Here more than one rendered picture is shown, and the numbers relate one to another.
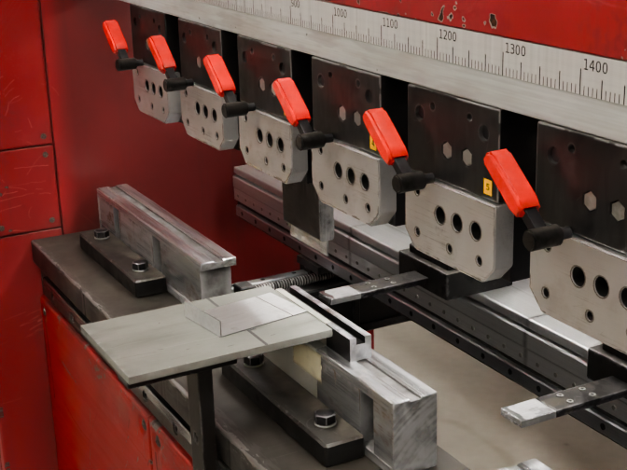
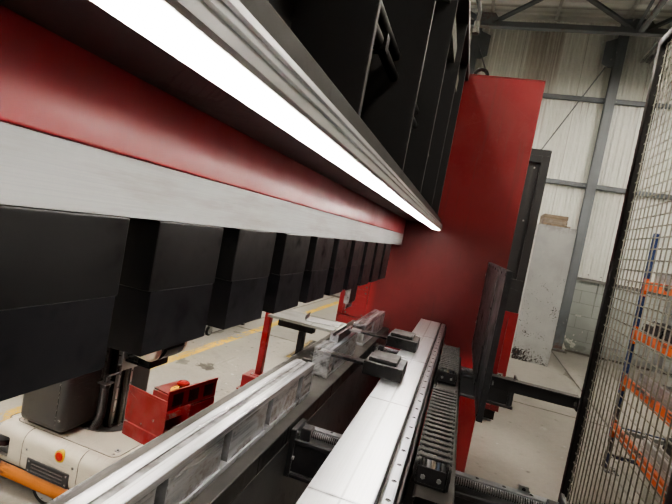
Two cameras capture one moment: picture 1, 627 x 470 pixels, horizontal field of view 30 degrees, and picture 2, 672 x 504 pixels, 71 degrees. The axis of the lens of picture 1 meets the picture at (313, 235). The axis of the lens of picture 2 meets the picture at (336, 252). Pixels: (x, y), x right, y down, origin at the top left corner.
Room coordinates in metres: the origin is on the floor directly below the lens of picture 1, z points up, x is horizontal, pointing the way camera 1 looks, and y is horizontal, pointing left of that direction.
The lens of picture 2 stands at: (0.06, -1.13, 1.37)
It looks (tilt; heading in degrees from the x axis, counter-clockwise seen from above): 3 degrees down; 43
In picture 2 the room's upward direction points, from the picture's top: 11 degrees clockwise
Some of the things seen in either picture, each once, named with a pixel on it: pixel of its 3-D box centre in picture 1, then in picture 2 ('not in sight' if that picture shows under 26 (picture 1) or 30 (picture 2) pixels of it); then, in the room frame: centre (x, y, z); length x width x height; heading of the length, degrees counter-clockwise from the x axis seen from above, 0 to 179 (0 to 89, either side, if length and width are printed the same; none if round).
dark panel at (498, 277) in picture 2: not in sight; (485, 319); (1.86, -0.34, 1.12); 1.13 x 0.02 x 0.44; 28
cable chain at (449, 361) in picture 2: not in sight; (449, 361); (1.41, -0.44, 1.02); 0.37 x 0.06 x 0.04; 28
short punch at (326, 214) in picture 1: (307, 209); (350, 295); (1.41, 0.01, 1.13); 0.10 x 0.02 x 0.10; 28
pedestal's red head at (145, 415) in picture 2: not in sight; (171, 404); (0.81, 0.11, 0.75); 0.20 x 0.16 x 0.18; 16
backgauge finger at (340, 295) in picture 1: (409, 273); (383, 334); (1.49, -0.13, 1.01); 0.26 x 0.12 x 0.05; 118
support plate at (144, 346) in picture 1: (204, 330); (307, 320); (1.34, 0.14, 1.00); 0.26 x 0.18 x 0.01; 118
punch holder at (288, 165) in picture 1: (293, 104); (357, 261); (1.43, 0.02, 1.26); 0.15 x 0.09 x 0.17; 28
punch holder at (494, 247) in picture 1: (484, 175); (327, 263); (1.08, -0.16, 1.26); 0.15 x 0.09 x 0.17; 28
